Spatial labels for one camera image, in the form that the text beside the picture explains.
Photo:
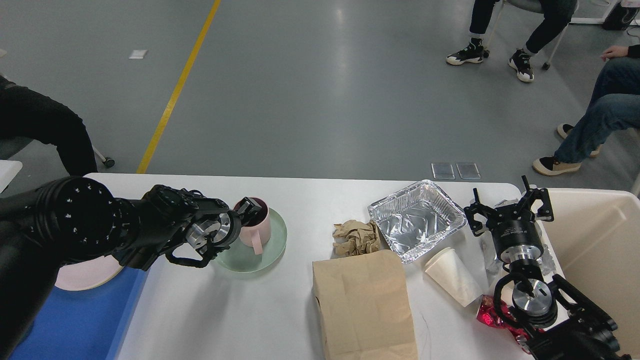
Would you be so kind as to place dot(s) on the brown paper bag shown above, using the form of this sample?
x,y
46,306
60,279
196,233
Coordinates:
x,y
363,306

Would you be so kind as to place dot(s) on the floor socket plate left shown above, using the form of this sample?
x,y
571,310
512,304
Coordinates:
x,y
443,171

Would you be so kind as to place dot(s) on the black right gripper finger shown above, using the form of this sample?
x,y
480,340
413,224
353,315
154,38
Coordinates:
x,y
534,204
480,217

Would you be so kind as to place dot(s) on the white paper on floor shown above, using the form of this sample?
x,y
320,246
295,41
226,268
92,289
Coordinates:
x,y
138,54

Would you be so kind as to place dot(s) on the walking person black trousers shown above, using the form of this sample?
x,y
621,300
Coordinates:
x,y
556,16

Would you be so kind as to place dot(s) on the crumpled brown paper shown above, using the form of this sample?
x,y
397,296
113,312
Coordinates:
x,y
354,238

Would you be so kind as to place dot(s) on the floor socket plate right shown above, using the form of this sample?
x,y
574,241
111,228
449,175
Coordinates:
x,y
468,170

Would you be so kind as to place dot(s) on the seated person in black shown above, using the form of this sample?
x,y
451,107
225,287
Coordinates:
x,y
29,114

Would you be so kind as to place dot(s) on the blue plastic tray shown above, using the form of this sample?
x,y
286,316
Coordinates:
x,y
84,325

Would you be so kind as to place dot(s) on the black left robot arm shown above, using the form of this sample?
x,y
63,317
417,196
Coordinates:
x,y
74,220

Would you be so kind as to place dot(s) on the aluminium foil tray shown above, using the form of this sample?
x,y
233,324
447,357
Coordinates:
x,y
416,218

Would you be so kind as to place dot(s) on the floor socket plate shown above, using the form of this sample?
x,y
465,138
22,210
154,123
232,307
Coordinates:
x,y
443,171
468,170

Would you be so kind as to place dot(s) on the pink mug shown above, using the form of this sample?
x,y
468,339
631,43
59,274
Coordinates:
x,y
258,231

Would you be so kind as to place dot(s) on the beige plastic bin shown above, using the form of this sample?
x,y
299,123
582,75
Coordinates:
x,y
595,236

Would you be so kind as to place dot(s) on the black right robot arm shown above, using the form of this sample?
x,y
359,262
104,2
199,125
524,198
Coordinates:
x,y
559,321

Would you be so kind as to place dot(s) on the red foil wrapper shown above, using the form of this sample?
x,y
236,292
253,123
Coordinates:
x,y
488,316

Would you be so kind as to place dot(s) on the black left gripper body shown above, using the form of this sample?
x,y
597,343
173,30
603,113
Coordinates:
x,y
211,235

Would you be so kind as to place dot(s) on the pink plate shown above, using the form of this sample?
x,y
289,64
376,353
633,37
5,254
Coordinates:
x,y
87,275

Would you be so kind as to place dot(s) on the white office chair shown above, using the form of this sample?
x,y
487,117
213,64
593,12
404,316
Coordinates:
x,y
531,6

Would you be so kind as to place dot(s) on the person in blue jeans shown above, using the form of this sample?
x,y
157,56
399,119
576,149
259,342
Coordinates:
x,y
613,106

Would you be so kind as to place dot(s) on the white paper cup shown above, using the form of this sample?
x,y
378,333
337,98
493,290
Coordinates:
x,y
449,272

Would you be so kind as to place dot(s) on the green plate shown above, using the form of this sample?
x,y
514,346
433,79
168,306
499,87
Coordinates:
x,y
242,259

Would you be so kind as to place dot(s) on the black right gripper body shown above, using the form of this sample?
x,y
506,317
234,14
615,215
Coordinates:
x,y
517,239

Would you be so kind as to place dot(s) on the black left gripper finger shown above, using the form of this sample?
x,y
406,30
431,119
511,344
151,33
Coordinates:
x,y
251,211

